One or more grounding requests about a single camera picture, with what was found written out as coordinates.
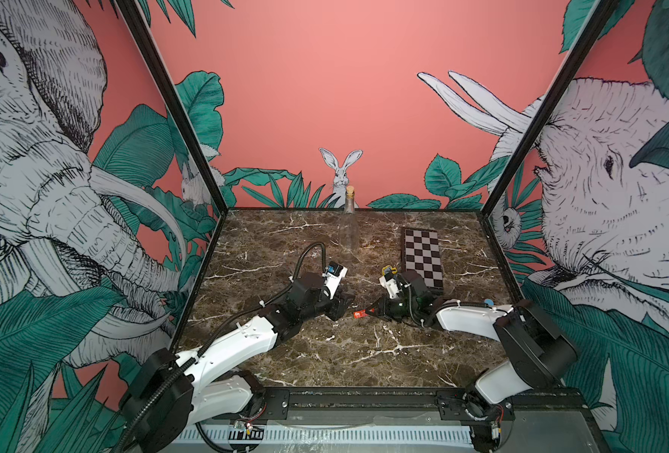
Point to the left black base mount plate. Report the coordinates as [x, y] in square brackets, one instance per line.
[270, 404]

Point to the small yellow blue toy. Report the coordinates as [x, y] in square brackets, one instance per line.
[389, 268]

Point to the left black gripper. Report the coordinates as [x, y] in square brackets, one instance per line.
[338, 307]

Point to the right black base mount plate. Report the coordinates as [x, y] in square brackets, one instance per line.
[458, 405]

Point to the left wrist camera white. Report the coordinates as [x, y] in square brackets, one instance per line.
[333, 276]

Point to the white perforated strip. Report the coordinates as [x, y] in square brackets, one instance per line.
[442, 436]

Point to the black white chessboard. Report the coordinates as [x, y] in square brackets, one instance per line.
[421, 252]

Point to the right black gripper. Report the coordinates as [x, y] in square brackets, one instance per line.
[384, 310]

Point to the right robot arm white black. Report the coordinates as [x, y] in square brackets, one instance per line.
[538, 352]

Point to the clear glass bottle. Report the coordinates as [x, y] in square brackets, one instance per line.
[348, 227]

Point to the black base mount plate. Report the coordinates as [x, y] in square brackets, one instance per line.
[458, 405]
[270, 404]

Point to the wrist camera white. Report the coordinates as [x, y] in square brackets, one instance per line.
[333, 276]
[390, 283]

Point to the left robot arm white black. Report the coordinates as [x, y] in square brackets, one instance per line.
[173, 391]

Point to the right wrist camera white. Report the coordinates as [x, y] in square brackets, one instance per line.
[390, 283]

